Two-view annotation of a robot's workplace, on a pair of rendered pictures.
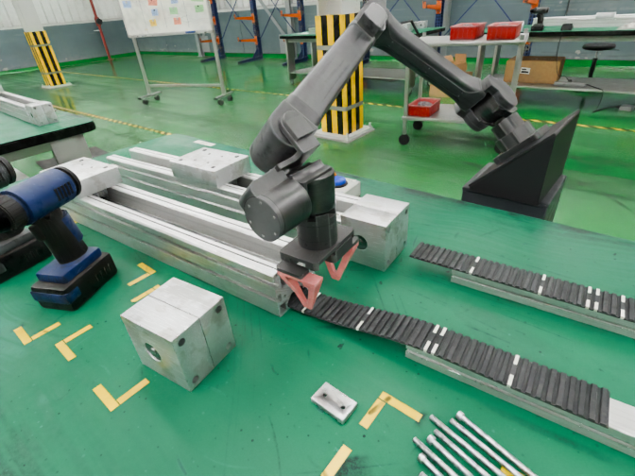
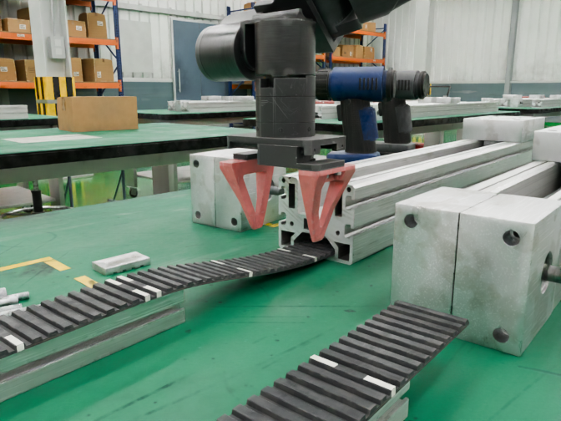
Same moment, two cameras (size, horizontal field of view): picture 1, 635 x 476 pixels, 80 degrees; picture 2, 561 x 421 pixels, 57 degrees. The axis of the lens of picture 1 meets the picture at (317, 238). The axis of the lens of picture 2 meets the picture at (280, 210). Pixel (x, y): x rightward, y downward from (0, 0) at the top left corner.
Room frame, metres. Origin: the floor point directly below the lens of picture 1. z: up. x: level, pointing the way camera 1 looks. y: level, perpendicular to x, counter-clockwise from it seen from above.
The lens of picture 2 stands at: (0.47, -0.50, 0.96)
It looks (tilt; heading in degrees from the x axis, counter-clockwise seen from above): 13 degrees down; 92
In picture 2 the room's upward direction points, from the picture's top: straight up
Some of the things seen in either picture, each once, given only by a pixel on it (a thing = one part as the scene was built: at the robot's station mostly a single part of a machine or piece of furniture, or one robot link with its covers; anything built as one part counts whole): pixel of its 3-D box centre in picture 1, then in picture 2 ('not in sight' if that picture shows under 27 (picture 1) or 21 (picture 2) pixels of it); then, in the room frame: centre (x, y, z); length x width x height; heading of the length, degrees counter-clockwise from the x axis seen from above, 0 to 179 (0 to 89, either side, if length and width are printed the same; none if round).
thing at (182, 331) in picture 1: (188, 325); (245, 187); (0.40, 0.19, 0.83); 0.11 x 0.10 x 0.10; 147
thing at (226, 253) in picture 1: (150, 223); (454, 174); (0.73, 0.36, 0.82); 0.80 x 0.10 x 0.09; 53
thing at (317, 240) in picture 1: (317, 228); (285, 115); (0.46, 0.00, 0.93); 0.10 x 0.07 x 0.07; 143
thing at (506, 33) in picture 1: (455, 83); not in sight; (3.52, -1.34, 0.50); 1.03 x 0.55 x 1.01; 60
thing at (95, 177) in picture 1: (83, 181); (503, 134); (0.88, 0.56, 0.87); 0.16 x 0.11 x 0.07; 53
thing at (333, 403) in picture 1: (334, 401); (121, 263); (0.29, 0.00, 0.78); 0.05 x 0.03 x 0.01; 47
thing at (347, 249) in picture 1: (329, 260); (306, 191); (0.48, -0.02, 0.86); 0.07 x 0.07 x 0.09; 53
